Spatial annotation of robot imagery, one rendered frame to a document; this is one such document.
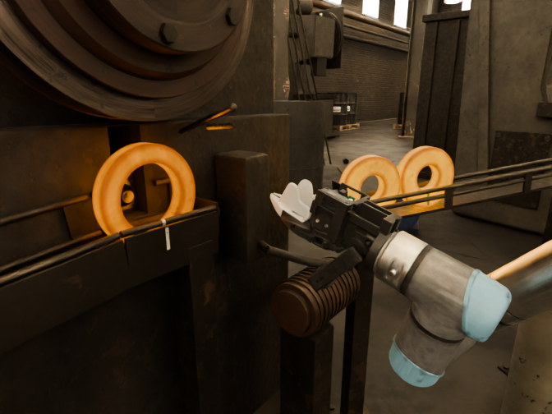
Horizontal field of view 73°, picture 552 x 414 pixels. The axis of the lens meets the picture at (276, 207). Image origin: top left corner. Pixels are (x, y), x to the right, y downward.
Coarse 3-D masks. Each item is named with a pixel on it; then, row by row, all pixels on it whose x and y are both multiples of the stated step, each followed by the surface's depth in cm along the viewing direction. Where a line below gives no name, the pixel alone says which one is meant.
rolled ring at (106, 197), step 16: (144, 144) 62; (112, 160) 59; (128, 160) 60; (144, 160) 62; (160, 160) 64; (176, 160) 67; (112, 176) 58; (128, 176) 60; (176, 176) 68; (192, 176) 70; (96, 192) 58; (112, 192) 58; (176, 192) 70; (192, 192) 71; (96, 208) 59; (112, 208) 59; (176, 208) 70; (192, 208) 72; (112, 224) 59; (128, 224) 62
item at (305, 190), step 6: (306, 180) 61; (300, 186) 62; (306, 186) 61; (300, 192) 62; (306, 192) 61; (312, 192) 61; (300, 198) 62; (306, 198) 61; (312, 198) 61; (306, 204) 61
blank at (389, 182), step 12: (372, 156) 89; (348, 168) 89; (360, 168) 88; (372, 168) 89; (384, 168) 90; (396, 168) 91; (348, 180) 88; (360, 180) 89; (384, 180) 91; (396, 180) 92; (348, 192) 89; (384, 192) 92; (396, 192) 93; (384, 204) 93
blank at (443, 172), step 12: (408, 156) 92; (420, 156) 92; (432, 156) 93; (444, 156) 94; (408, 168) 92; (420, 168) 93; (432, 168) 96; (444, 168) 95; (408, 180) 93; (432, 180) 97; (444, 180) 96; (420, 204) 95; (432, 204) 96
